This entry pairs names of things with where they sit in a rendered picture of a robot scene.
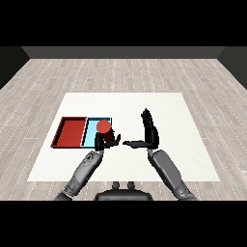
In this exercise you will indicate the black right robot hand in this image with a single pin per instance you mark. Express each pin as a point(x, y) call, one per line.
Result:
point(150, 135)

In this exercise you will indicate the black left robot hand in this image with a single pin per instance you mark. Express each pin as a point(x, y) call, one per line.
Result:
point(99, 142)

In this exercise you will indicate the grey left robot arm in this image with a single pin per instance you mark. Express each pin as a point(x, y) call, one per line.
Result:
point(82, 175)

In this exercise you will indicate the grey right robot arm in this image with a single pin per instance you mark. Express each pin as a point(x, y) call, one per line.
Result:
point(169, 173)

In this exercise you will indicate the light blue shallow open box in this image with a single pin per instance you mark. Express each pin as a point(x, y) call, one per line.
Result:
point(91, 131)

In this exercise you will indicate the red can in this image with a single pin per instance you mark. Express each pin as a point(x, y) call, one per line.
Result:
point(104, 127)

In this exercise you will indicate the red shallow open box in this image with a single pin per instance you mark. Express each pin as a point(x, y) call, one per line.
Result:
point(70, 132)

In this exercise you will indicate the dark grey robot body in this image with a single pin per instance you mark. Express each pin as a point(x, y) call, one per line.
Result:
point(123, 194)

